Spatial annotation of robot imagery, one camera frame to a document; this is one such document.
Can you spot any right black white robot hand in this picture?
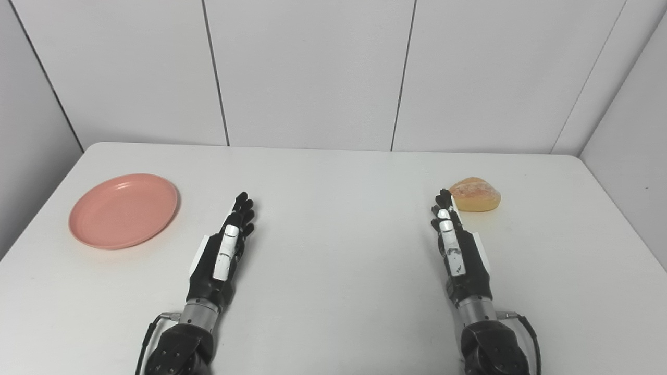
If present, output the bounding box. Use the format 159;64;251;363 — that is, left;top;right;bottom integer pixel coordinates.
430;189;493;309

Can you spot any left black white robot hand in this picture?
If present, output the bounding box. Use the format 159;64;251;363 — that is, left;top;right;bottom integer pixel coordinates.
187;191;256;311

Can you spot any golden bread roll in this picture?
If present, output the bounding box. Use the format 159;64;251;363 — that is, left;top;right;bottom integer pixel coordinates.
449;177;502;213

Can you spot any pink round plate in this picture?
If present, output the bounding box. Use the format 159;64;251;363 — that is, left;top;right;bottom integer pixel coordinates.
68;173;179;251

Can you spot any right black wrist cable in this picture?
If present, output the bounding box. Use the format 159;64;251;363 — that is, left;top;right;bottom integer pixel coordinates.
496;311;542;375

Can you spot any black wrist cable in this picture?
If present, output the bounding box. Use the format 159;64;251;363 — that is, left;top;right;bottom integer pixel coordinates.
135;311;182;375
496;311;542;375

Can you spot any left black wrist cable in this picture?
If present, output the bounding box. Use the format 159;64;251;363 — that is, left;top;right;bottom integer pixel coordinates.
135;311;182;375

